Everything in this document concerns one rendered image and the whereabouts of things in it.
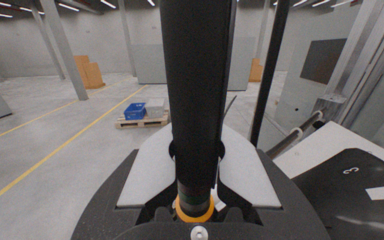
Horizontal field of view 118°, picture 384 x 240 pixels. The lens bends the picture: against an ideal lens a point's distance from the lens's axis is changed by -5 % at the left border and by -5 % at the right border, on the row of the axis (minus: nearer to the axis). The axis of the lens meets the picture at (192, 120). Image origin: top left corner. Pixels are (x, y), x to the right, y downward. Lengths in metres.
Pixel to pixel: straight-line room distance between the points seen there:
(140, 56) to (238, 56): 4.71
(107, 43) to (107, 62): 1.60
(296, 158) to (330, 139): 0.11
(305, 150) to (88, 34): 15.12
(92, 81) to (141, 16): 7.01
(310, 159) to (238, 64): 5.44
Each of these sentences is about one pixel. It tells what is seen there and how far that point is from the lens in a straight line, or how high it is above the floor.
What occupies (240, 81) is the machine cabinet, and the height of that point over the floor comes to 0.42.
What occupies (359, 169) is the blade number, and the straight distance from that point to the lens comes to 0.27.
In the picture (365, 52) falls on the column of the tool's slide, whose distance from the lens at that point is 0.74.
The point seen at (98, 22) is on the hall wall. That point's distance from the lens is 14.57.
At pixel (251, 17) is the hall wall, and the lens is 13.19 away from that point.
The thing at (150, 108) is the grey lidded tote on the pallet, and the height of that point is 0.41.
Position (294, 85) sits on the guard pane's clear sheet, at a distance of 1.18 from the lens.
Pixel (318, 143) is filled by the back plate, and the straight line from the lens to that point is 0.55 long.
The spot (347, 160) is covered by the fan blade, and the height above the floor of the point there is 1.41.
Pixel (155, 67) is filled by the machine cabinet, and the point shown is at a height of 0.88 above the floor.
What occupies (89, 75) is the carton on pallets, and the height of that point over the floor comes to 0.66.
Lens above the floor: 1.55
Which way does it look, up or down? 28 degrees down
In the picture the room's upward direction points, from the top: 1 degrees counter-clockwise
